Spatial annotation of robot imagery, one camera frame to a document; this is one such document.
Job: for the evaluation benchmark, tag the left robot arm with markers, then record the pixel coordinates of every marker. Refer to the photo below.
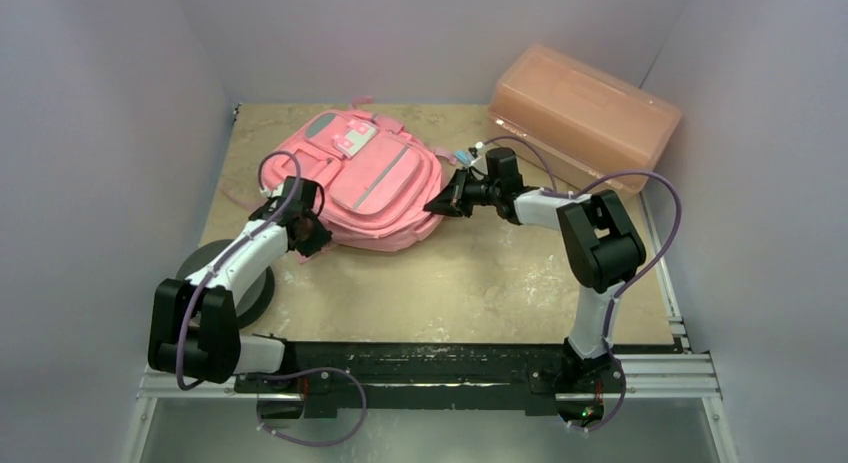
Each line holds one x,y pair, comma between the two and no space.
194,331

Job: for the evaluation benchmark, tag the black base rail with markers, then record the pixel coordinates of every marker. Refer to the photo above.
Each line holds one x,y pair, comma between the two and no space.
537,379

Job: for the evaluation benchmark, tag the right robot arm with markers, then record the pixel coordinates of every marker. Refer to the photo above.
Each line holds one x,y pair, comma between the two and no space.
603,248

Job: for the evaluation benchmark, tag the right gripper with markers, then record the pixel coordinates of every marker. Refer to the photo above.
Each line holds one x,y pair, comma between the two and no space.
457,191

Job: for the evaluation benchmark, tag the pink backpack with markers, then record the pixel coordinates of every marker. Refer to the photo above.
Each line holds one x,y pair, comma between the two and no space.
376,175

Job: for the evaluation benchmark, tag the orange plastic storage box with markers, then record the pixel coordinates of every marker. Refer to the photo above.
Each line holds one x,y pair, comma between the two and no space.
579,121

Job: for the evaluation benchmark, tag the grey tape roll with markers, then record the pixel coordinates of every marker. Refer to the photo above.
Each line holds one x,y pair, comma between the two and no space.
257,298

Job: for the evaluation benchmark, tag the blue highlighter pen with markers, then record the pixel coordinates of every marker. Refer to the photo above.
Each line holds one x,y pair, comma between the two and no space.
463,158

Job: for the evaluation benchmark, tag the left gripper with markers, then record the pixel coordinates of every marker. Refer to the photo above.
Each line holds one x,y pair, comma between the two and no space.
320,238

